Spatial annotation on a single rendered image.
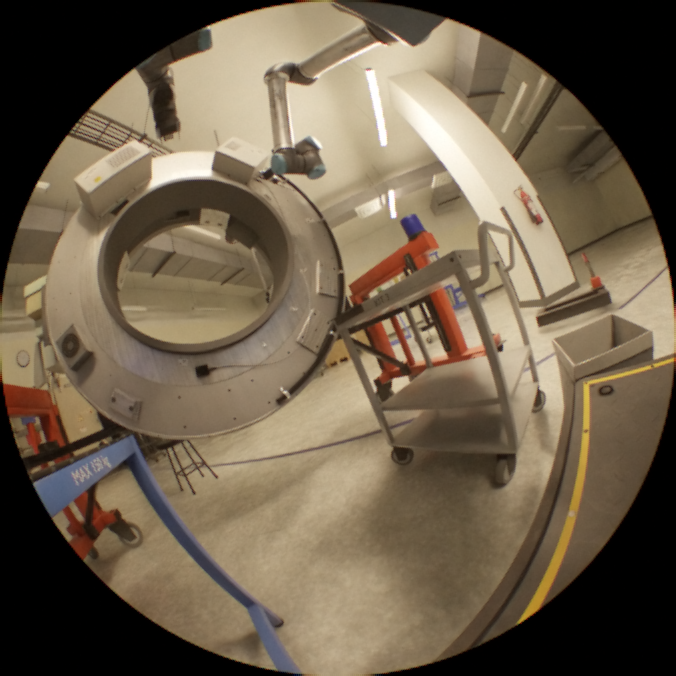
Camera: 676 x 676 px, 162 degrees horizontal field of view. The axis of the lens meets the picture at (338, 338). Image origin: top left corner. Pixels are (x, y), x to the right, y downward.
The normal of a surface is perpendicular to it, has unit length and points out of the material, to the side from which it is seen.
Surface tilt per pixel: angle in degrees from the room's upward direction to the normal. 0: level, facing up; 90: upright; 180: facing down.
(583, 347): 90
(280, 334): 90
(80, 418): 90
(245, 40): 180
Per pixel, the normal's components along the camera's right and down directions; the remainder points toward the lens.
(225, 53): 0.40, 0.92
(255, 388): 0.52, -0.24
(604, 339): -0.59, 0.24
